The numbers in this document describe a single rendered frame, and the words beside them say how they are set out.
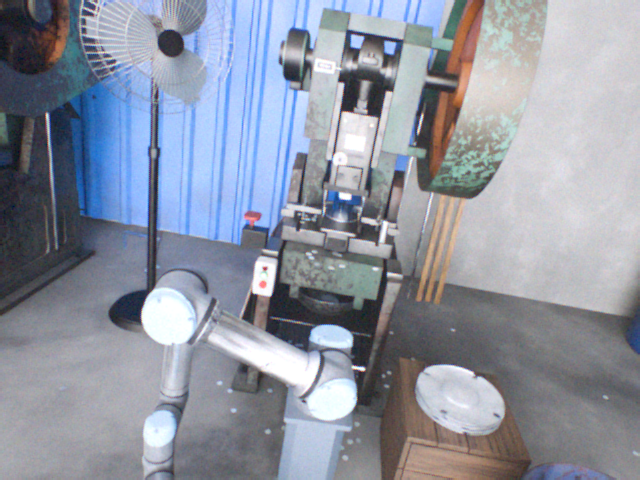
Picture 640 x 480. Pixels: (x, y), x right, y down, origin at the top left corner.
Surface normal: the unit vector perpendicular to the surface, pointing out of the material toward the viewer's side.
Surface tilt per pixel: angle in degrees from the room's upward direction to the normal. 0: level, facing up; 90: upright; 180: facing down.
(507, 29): 65
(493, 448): 0
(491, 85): 88
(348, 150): 90
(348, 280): 90
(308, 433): 90
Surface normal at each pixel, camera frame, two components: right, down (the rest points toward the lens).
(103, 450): 0.16, -0.91
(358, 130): -0.08, 0.37
